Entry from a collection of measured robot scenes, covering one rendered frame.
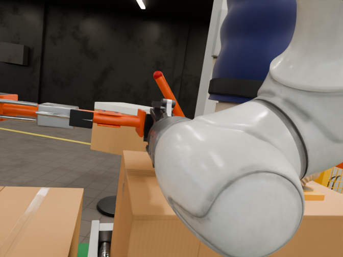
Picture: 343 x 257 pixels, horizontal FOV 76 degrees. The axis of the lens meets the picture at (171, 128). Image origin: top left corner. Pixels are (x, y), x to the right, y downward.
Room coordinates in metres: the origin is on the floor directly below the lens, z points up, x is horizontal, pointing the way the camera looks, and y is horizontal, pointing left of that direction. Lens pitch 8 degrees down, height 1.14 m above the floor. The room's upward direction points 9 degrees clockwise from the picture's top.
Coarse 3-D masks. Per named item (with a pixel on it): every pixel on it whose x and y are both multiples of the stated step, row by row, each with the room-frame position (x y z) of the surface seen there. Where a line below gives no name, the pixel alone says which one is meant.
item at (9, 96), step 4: (0, 92) 0.47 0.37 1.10; (0, 96) 0.42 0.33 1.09; (4, 96) 0.42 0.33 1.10; (8, 96) 0.44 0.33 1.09; (12, 96) 0.46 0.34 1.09; (16, 96) 0.48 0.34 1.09; (0, 104) 0.42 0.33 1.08; (0, 108) 0.42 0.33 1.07; (0, 112) 0.42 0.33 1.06; (0, 120) 0.42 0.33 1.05
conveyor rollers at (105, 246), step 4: (100, 244) 0.79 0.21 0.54; (104, 244) 0.78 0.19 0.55; (108, 244) 0.79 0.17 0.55; (100, 248) 0.76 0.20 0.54; (104, 248) 0.76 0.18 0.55; (108, 248) 0.76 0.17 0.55; (100, 252) 0.74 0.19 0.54; (104, 252) 0.74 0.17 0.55; (108, 252) 0.74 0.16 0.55; (100, 256) 0.72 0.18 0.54; (104, 256) 0.72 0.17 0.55; (108, 256) 0.72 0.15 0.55
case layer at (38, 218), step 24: (0, 192) 1.05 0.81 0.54; (24, 192) 1.08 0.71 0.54; (48, 192) 1.12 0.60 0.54; (72, 192) 1.16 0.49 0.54; (0, 216) 0.86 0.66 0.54; (24, 216) 0.89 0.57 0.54; (48, 216) 0.91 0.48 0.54; (72, 216) 0.94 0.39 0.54; (0, 240) 0.73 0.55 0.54; (24, 240) 0.74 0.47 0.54; (48, 240) 0.76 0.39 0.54; (72, 240) 0.82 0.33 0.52
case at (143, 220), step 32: (128, 160) 0.61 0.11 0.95; (128, 192) 0.42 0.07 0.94; (160, 192) 0.43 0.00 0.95; (128, 224) 0.36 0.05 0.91; (160, 224) 0.35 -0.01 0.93; (320, 224) 0.44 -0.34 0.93; (128, 256) 0.33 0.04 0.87; (160, 256) 0.35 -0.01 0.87; (192, 256) 0.37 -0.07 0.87; (288, 256) 0.42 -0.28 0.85; (320, 256) 0.45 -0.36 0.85
